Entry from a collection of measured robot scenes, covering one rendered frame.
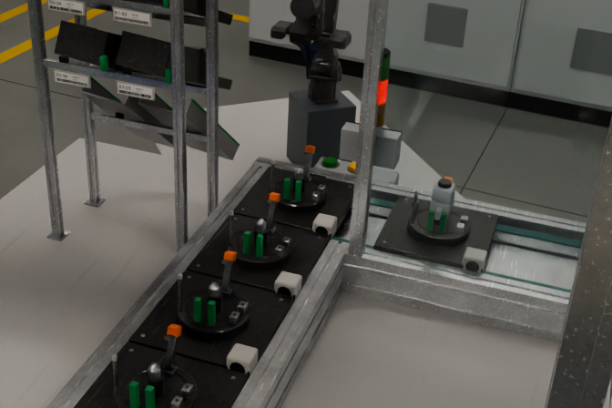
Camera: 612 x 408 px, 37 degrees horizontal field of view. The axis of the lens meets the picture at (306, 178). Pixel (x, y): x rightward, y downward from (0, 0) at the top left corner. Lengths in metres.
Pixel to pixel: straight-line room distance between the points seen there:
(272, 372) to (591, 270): 0.98
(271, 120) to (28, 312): 1.09
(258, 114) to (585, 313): 2.11
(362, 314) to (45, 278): 0.70
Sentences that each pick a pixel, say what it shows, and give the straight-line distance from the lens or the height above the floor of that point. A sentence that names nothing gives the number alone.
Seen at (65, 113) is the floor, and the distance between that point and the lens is 4.89.
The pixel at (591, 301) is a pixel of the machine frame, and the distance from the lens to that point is 0.78.
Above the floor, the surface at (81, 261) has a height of 0.86.
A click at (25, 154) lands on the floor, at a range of 4.51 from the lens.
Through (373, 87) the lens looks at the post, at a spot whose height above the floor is 1.36.
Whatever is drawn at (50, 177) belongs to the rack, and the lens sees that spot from 2.15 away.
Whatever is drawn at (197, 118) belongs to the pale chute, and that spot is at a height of 1.16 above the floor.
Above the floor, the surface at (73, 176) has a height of 0.86.
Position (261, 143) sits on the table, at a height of 0.86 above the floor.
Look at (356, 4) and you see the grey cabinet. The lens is 5.19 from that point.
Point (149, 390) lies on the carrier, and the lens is 1.51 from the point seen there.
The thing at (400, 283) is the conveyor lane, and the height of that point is 0.92.
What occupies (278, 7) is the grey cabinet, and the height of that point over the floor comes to 0.35.
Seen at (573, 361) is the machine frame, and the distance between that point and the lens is 0.82.
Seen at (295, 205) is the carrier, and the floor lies 0.99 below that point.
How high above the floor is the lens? 2.05
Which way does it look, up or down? 29 degrees down
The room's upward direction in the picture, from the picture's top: 3 degrees clockwise
